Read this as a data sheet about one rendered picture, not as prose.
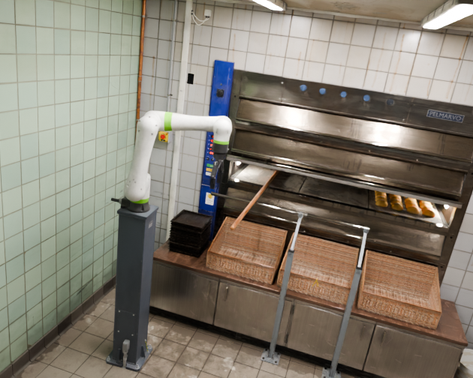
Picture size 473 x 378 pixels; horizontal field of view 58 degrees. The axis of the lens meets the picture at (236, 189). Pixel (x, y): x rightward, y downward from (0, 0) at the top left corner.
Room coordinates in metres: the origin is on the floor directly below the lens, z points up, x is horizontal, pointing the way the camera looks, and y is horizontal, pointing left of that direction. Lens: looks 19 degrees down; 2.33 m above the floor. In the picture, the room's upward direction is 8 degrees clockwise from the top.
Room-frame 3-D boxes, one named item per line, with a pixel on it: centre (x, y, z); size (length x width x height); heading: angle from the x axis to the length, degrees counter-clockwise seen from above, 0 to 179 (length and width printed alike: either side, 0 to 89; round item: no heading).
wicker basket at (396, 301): (2.89, -1.33, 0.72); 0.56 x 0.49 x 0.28; 75
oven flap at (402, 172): (3.30, -0.79, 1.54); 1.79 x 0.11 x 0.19; 76
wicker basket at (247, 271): (3.18, -0.16, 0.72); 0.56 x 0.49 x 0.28; 77
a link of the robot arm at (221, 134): (2.49, 0.13, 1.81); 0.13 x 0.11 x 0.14; 3
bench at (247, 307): (3.05, -0.61, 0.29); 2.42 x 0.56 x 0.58; 76
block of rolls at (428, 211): (3.58, -1.46, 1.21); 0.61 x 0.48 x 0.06; 166
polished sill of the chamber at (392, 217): (3.32, -0.80, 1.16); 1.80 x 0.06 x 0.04; 76
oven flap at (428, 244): (3.30, -0.79, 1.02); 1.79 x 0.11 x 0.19; 76
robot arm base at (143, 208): (2.59, 0.68, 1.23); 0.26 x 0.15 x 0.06; 80
